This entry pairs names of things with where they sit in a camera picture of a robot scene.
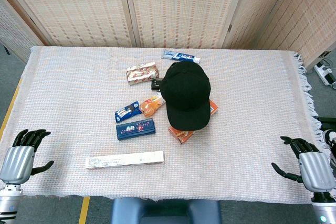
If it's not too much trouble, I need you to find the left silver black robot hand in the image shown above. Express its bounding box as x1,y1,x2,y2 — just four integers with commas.
0,129,55,185

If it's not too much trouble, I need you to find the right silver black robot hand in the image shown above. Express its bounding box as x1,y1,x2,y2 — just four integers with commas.
271,136,336,193

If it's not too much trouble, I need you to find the black baseball cap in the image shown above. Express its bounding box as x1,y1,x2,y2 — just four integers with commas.
159,61,212,132

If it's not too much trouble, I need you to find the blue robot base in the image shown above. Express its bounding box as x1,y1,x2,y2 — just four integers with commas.
110,197,223,224

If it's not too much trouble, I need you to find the long white box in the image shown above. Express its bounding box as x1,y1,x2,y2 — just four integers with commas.
85,151,165,169

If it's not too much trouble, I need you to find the dark blue flat box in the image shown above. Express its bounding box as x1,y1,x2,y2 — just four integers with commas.
115,118,156,141

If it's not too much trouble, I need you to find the orange cardboard box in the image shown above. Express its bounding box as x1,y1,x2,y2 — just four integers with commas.
167,99,219,145

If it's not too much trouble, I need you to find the red white snack pack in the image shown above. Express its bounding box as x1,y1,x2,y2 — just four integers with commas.
125,61,160,86

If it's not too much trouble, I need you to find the black white shoe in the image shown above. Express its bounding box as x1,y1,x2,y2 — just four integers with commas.
324,129,336,172

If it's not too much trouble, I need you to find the pink woven tablecloth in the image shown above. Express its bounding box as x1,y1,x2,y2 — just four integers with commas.
0,46,332,205

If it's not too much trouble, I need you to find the white power strip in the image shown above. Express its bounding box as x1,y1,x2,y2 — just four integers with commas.
314,61,336,90

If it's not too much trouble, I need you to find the blue cookie packet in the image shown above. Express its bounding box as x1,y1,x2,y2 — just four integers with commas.
114,101,142,124

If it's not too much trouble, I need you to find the orange snack bag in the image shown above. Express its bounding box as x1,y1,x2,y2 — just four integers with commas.
139,91,166,118

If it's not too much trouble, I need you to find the small black device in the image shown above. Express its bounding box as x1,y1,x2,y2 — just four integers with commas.
151,78,164,90

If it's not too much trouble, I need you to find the woven folding screen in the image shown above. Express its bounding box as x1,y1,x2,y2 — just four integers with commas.
0,0,336,70

